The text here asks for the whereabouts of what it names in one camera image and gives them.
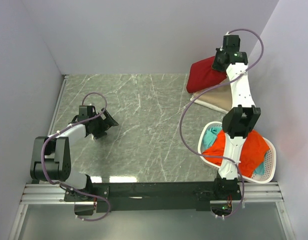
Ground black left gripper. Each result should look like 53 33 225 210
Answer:
89 108 118 139

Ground red t shirt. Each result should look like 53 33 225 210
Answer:
186 56 227 94

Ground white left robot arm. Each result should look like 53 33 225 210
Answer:
30 105 119 201

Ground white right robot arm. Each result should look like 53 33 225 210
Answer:
212 34 261 180

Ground white folded t shirt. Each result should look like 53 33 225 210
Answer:
194 99 231 114

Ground teal t shirt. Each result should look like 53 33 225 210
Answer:
202 126 222 149

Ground orange t shirt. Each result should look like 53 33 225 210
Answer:
202 130 270 178

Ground white laundry basket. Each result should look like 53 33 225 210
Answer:
198 121 277 184

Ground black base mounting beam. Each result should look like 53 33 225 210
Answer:
64 181 242 213

